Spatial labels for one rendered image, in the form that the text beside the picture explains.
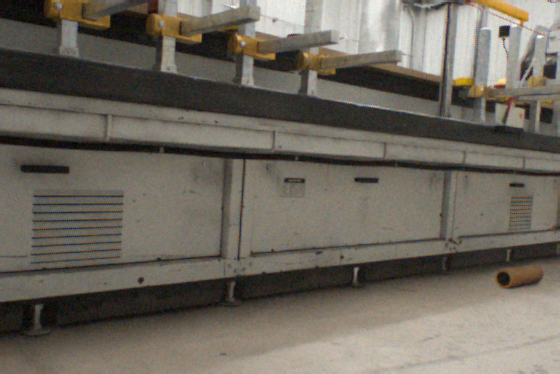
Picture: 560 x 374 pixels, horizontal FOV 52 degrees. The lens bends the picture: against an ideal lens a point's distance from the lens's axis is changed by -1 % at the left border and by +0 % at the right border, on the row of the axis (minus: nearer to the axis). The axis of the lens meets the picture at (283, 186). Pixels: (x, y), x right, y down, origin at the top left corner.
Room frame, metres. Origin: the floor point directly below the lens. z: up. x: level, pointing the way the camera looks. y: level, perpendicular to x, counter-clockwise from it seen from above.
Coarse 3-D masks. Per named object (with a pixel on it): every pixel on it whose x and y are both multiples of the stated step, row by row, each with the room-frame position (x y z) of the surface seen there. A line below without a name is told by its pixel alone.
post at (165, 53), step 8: (160, 0) 1.45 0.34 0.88; (168, 0) 1.44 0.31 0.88; (176, 0) 1.46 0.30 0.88; (160, 8) 1.45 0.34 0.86; (168, 8) 1.44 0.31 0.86; (176, 8) 1.46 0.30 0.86; (176, 16) 1.46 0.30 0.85; (160, 40) 1.45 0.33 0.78; (168, 40) 1.44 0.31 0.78; (160, 48) 1.44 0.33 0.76; (168, 48) 1.45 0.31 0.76; (160, 56) 1.44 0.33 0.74; (168, 56) 1.45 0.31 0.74
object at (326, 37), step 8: (320, 32) 1.43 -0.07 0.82; (328, 32) 1.41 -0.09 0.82; (336, 32) 1.42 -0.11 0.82; (272, 40) 1.58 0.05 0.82; (280, 40) 1.55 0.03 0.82; (288, 40) 1.52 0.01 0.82; (296, 40) 1.50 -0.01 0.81; (304, 40) 1.48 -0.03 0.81; (312, 40) 1.45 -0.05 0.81; (320, 40) 1.43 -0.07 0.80; (328, 40) 1.41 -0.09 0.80; (336, 40) 1.42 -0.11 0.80; (264, 48) 1.60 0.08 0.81; (272, 48) 1.57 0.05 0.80; (280, 48) 1.55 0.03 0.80; (288, 48) 1.53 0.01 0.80; (296, 48) 1.52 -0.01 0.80; (304, 48) 1.51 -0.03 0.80; (232, 56) 1.71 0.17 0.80
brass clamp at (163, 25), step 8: (152, 16) 1.42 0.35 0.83; (160, 16) 1.43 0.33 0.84; (168, 16) 1.43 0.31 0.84; (152, 24) 1.42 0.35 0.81; (160, 24) 1.41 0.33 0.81; (168, 24) 1.44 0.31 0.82; (176, 24) 1.45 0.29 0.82; (152, 32) 1.42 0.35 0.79; (160, 32) 1.43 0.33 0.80; (168, 32) 1.44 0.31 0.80; (176, 32) 1.45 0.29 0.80; (176, 40) 1.49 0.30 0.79; (184, 40) 1.48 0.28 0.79; (192, 40) 1.48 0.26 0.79; (200, 40) 1.50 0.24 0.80
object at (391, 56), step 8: (344, 56) 1.71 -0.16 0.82; (352, 56) 1.69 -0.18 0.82; (360, 56) 1.66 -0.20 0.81; (368, 56) 1.64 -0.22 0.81; (376, 56) 1.62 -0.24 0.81; (384, 56) 1.60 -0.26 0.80; (392, 56) 1.58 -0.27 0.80; (400, 56) 1.58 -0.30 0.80; (328, 64) 1.76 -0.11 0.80; (336, 64) 1.74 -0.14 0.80; (344, 64) 1.71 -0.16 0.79; (352, 64) 1.69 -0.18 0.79; (360, 64) 1.67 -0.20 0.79; (368, 64) 1.66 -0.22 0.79; (376, 64) 1.65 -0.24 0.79; (296, 72) 1.89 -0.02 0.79
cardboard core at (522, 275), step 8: (496, 272) 2.50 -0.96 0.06; (504, 272) 2.54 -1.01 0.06; (512, 272) 2.48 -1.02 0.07; (520, 272) 2.52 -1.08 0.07; (528, 272) 2.56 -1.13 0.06; (536, 272) 2.60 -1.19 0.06; (496, 280) 2.50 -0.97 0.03; (504, 280) 2.54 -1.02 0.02; (512, 280) 2.45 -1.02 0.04; (520, 280) 2.50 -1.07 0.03; (528, 280) 2.55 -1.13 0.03; (536, 280) 2.62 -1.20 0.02
